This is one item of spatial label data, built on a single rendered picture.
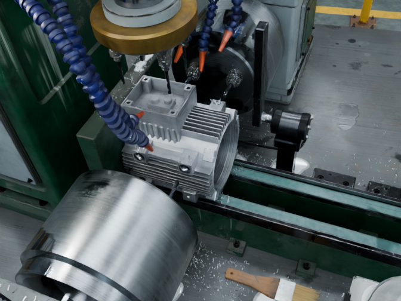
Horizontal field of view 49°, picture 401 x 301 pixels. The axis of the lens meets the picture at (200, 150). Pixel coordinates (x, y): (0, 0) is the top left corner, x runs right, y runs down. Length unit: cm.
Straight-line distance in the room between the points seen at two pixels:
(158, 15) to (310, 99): 78
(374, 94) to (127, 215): 97
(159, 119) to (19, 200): 45
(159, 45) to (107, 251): 32
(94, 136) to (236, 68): 39
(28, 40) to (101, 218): 35
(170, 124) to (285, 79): 54
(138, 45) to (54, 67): 25
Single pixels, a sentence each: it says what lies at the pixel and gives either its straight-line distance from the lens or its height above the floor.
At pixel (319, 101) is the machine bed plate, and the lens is 139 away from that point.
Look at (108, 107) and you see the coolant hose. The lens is 61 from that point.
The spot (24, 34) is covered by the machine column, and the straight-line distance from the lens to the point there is 83.
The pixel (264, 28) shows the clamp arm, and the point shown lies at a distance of 85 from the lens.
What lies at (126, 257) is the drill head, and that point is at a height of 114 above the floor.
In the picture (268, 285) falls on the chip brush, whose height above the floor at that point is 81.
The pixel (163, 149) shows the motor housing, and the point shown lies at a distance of 88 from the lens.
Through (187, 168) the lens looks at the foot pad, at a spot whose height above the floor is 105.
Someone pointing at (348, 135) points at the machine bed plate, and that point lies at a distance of 130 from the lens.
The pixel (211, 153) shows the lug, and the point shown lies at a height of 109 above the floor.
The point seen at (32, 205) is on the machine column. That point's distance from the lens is 112.
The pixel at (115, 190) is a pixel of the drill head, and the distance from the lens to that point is 70.
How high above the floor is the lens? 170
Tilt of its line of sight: 47 degrees down
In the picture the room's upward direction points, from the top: 6 degrees counter-clockwise
